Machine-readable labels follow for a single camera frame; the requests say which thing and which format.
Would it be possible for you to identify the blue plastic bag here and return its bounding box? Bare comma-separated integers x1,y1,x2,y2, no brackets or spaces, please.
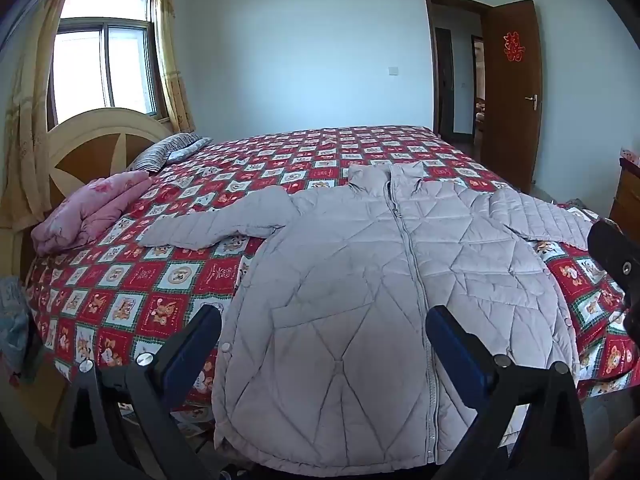
0,277,36,376

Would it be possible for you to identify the wooden bed headboard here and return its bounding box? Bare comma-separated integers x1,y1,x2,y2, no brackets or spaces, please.
0,107,173,281

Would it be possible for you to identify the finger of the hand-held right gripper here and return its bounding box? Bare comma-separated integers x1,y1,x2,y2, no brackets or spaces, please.
587,217,640,341

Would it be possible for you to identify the light grey quilted jacket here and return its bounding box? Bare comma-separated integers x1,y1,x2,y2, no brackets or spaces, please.
137,162,608,478

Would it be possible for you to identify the pink folded blanket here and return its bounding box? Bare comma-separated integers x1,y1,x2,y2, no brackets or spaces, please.
31,170,156,256

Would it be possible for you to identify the wooden cabinet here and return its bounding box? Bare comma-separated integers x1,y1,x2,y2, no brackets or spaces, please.
610,147,640,223

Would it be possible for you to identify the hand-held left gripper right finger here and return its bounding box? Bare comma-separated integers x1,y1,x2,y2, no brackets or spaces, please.
425,305,591,480

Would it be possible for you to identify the window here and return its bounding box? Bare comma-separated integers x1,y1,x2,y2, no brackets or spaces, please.
47,0,166,131

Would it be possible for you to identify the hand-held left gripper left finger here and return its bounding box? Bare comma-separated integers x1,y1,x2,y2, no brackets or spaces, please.
57,304,223,480

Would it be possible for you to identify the red paper door decoration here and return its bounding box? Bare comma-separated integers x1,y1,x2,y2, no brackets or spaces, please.
502,31,526,63

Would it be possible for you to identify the brown door frame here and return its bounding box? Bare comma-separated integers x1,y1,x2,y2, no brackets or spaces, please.
424,0,493,148

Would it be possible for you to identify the brown wooden door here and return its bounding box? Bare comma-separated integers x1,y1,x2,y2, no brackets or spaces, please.
480,0,543,193

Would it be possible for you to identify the red printed bedspread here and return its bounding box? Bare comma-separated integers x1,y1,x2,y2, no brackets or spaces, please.
25,125,640,441

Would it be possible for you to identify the yellow curtain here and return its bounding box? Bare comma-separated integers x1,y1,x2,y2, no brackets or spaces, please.
152,0,196,133
0,0,76,233

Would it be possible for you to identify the striped pillow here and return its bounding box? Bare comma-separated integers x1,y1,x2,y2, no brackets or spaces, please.
127,132,213,173

